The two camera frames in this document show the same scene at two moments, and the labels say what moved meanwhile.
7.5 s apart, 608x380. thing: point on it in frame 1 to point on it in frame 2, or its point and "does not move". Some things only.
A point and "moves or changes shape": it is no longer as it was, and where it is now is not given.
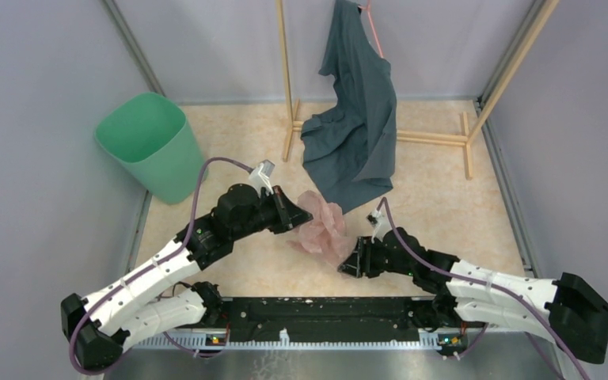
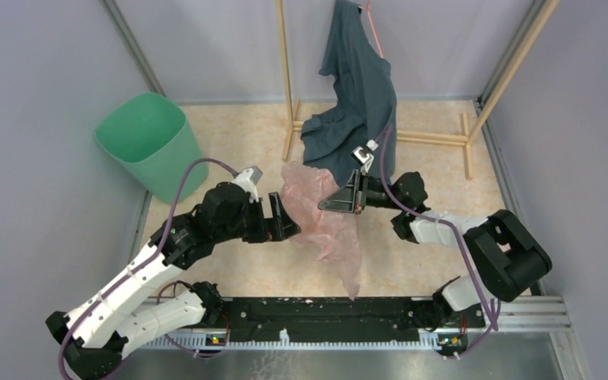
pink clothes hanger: (367, 8) does not move
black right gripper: (361, 263) to (351, 198)
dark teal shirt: (347, 147) does not move
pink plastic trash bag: (324, 233) moves or changes shape
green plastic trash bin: (151, 137) does not move
